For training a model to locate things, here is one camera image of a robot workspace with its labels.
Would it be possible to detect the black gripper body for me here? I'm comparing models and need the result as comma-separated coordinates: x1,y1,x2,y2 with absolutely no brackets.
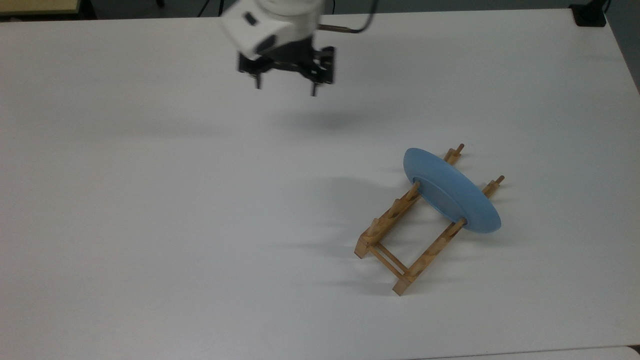
258,41,322,77

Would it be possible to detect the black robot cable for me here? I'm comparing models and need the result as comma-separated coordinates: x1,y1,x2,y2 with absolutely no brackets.
318,0,379,35

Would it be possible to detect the wooden plate rack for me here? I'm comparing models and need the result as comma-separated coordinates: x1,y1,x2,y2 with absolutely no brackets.
354,143,506,297

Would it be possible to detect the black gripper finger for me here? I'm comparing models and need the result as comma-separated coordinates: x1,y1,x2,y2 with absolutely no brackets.
237,52,264,91
307,46,336,98

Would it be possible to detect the yellow wooden board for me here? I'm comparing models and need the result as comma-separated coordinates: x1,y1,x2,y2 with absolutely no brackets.
0,0,82,16

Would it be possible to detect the blue plate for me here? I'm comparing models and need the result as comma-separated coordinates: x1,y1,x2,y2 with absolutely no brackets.
402,147,502,235

